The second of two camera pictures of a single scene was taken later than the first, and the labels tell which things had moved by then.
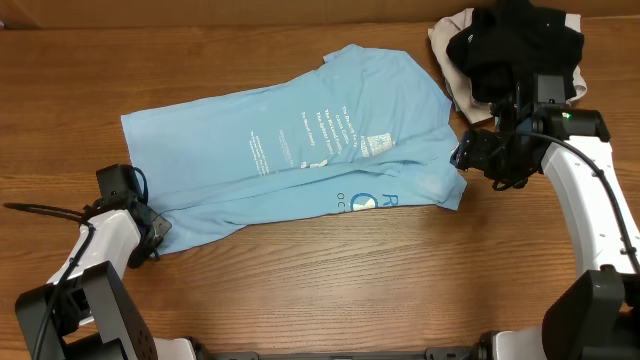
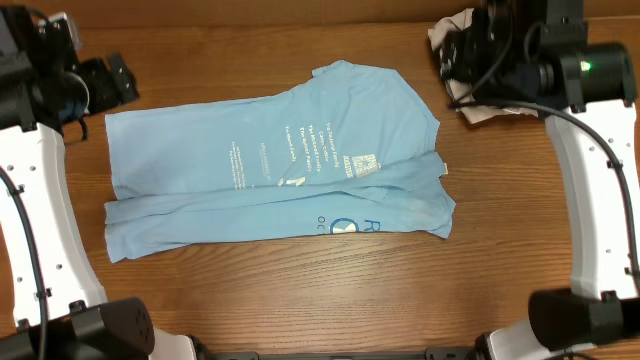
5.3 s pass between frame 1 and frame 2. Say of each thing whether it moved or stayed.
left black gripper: moved
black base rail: stayed
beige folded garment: stayed
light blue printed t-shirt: moved
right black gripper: moved
